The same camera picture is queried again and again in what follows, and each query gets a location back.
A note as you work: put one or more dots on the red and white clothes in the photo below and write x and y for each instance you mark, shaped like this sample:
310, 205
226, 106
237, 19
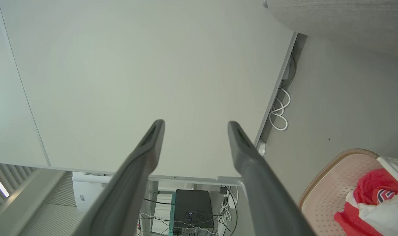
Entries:
370, 183

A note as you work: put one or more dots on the white power adapter box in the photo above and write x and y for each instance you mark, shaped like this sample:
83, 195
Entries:
261, 147

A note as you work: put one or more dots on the white cloth garment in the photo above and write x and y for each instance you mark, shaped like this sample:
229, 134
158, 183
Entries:
388, 213

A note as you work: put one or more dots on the white appliance box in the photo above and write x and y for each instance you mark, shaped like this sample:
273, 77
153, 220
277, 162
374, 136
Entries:
87, 193

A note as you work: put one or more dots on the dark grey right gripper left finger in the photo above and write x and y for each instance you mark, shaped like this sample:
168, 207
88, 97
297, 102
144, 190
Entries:
126, 190

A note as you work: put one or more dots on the pink perforated laundry basket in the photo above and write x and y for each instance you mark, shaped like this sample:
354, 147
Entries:
333, 183

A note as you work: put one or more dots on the white perforated plastic piece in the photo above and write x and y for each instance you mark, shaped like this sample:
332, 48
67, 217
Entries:
395, 167

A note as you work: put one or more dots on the grey fabric sofa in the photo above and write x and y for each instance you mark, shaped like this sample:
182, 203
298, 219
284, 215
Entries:
349, 19

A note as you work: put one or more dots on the teal rack frame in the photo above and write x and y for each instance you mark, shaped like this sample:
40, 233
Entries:
171, 213

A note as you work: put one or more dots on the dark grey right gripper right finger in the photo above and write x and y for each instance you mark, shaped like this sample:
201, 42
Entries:
267, 196

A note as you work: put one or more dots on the black computer box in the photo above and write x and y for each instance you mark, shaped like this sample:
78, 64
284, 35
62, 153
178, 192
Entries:
192, 203

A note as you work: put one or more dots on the white power strip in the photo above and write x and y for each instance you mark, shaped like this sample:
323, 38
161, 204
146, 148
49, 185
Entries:
286, 70

